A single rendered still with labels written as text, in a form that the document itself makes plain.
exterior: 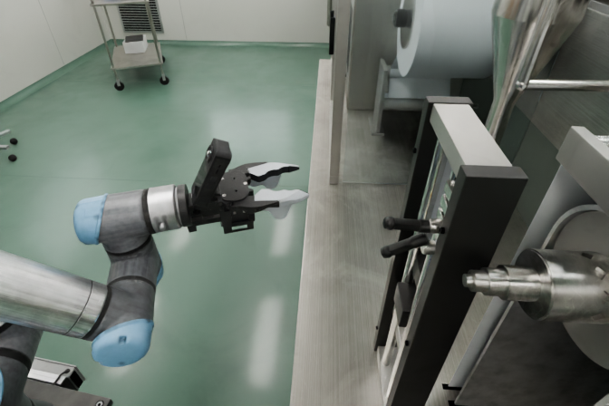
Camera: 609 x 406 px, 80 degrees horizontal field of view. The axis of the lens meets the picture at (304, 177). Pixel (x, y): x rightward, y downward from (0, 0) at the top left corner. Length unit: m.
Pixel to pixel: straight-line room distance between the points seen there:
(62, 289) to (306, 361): 0.46
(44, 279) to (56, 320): 0.05
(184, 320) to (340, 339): 1.27
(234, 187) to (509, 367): 0.52
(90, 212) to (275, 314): 1.41
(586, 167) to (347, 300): 0.61
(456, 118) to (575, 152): 0.11
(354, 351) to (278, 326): 1.10
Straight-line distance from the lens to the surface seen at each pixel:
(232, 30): 5.82
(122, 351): 0.60
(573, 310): 0.40
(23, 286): 0.57
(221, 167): 0.55
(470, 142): 0.37
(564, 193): 0.49
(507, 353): 0.67
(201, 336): 1.92
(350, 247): 0.98
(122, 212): 0.62
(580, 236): 0.45
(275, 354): 1.82
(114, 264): 0.68
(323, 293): 0.88
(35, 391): 1.02
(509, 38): 0.75
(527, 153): 1.21
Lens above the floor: 1.61
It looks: 36 degrees down
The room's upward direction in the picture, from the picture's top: straight up
